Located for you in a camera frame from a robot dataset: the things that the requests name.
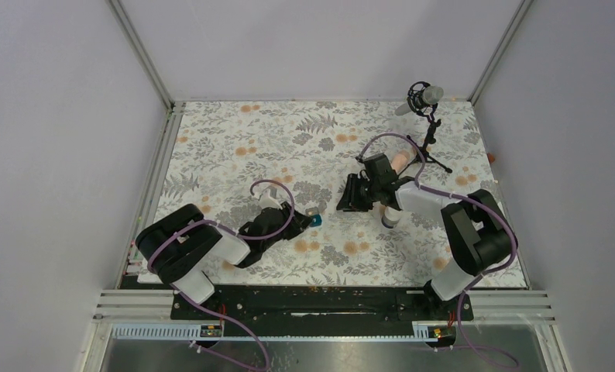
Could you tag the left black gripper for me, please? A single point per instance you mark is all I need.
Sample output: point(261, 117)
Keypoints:
point(298, 223)

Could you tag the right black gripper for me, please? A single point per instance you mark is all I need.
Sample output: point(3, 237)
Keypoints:
point(350, 201)

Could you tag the white pill bottle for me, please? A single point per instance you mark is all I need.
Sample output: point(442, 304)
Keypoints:
point(391, 217)

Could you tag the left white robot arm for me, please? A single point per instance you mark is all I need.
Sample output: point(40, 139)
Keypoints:
point(175, 245)

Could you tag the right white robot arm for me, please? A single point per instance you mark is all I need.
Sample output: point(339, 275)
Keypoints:
point(476, 230)

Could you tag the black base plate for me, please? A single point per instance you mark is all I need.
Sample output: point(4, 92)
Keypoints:
point(333, 311)

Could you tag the left aluminium frame rail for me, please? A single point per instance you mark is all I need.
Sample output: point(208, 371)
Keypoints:
point(129, 31)

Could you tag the aluminium frame rail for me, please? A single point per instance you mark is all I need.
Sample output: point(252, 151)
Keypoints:
point(129, 31)
point(508, 35)

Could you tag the right aluminium frame rail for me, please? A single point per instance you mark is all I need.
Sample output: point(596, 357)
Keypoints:
point(508, 35)

